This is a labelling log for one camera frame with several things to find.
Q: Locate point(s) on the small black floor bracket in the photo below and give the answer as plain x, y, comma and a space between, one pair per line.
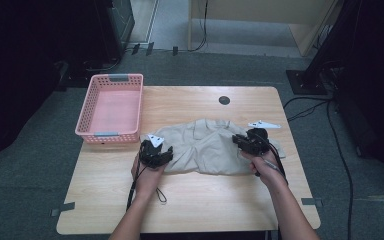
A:
150, 48
175, 50
135, 48

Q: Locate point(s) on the pink plastic perforated basket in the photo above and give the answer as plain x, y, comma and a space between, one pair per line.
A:
115, 110

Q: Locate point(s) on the person's left hand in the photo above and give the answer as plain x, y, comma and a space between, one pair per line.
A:
148, 180

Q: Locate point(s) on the black cabinet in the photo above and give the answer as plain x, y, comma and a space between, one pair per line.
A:
116, 26

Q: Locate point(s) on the light wooden cabinet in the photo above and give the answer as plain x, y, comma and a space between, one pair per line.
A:
246, 20

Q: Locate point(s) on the person's right hand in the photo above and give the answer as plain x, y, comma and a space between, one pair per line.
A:
266, 168

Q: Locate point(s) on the black slanted stand pole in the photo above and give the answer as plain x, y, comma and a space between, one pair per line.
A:
330, 36

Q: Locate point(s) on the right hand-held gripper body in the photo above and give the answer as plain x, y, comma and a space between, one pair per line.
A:
258, 138

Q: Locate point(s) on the black stand base plate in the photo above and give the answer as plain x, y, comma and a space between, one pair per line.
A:
305, 83

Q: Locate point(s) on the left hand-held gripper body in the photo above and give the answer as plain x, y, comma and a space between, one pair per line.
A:
150, 151

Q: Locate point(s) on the beige shirt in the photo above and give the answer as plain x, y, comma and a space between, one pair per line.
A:
203, 150

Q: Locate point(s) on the dark round table grommet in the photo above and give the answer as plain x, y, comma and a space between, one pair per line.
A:
224, 100

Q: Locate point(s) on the grey tape strip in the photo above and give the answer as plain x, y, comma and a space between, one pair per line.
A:
311, 201
62, 208

